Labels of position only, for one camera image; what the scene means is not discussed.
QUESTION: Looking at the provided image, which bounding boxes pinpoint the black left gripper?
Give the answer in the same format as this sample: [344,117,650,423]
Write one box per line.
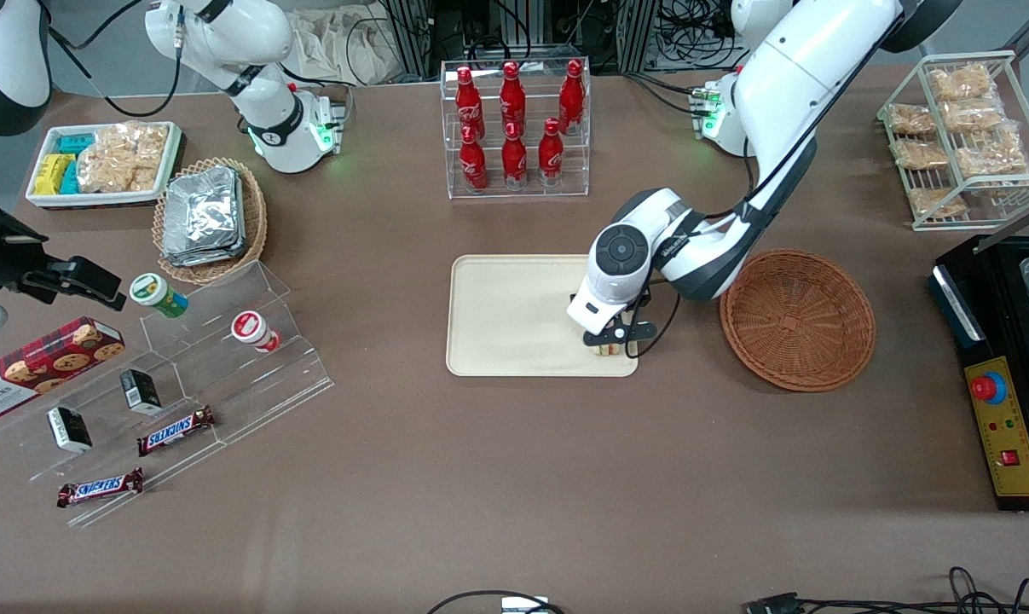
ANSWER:
[569,288,660,349]

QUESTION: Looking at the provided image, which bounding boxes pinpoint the black floor cable with plug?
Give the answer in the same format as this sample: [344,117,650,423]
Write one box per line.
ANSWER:
[743,565,1029,614]

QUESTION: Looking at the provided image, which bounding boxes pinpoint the clear bag of crackers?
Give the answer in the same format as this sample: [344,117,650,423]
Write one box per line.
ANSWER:
[76,121,171,194]

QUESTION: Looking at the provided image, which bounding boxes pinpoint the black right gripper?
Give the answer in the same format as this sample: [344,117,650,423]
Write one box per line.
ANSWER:
[0,182,129,333]

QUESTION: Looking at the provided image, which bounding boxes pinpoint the red lidded snack cup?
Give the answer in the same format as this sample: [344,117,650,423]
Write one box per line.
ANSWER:
[230,310,283,354]

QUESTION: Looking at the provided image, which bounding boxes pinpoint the beige cloth bag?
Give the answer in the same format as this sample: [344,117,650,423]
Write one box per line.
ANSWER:
[286,7,397,87]

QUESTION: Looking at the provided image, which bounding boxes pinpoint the oval brown wicker basket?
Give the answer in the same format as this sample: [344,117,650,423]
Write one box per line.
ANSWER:
[152,156,269,286]

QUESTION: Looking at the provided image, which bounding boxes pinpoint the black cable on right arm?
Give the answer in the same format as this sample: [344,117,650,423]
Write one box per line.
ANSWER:
[47,0,185,119]

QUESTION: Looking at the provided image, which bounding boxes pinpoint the aluminium frame post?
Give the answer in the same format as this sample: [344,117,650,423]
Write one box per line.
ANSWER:
[615,0,662,74]
[384,0,436,79]

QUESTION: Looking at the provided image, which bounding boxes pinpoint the red emergency stop button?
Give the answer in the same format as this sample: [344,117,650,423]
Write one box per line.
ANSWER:
[969,372,1009,407]

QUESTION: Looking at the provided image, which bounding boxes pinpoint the silver foil packages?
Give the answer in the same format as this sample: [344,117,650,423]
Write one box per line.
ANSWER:
[161,165,250,268]

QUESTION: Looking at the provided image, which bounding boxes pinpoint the clear bag of snacks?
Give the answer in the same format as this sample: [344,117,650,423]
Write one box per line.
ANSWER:
[928,63,996,103]
[893,138,950,171]
[942,98,1008,134]
[954,128,1029,180]
[887,103,938,137]
[908,186,968,219]

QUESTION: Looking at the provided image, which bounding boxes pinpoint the green lidded snack cup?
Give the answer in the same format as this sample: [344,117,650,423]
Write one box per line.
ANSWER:
[129,272,189,320]

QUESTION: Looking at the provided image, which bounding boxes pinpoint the beige plastic tray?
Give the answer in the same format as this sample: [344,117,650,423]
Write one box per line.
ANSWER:
[445,253,640,379]

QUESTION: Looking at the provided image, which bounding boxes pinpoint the clear acrylic bottle rack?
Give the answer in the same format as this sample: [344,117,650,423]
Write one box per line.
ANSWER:
[439,57,593,201]

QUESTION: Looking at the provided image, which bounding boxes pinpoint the small black carton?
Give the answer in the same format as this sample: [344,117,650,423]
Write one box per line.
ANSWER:
[46,405,94,454]
[119,368,164,416]

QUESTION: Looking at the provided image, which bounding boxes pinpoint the red cola bottle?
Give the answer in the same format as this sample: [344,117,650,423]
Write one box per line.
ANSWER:
[501,122,529,191]
[558,59,587,137]
[538,118,565,188]
[500,61,527,137]
[454,66,486,142]
[459,125,488,194]

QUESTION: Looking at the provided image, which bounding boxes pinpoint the clear acrylic step stand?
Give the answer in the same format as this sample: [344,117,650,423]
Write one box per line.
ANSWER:
[0,259,337,530]

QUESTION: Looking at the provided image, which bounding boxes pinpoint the black machine with yellow panel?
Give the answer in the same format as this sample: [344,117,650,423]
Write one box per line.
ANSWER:
[929,234,1029,513]

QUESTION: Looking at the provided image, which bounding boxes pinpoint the brown Snickers bar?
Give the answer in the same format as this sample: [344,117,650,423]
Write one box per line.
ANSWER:
[56,466,146,510]
[136,405,217,458]

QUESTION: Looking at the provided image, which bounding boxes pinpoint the yellow snack pack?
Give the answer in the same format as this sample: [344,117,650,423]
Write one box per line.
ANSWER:
[33,153,77,196]

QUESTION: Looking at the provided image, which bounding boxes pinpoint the black cable with white box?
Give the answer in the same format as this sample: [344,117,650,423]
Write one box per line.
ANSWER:
[426,589,568,614]

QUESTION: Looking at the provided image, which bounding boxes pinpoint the white rectangular snack tray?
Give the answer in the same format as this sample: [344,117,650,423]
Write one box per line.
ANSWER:
[25,120,184,211]

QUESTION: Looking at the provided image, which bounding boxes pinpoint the red tartan cookie box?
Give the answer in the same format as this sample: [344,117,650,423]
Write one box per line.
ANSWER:
[0,316,127,421]

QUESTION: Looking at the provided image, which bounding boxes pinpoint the white wire rack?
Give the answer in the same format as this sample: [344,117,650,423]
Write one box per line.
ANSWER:
[876,49,1029,234]

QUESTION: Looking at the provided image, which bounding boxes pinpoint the round brown wicker basket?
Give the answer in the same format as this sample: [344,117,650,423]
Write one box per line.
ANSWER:
[719,247,877,394]

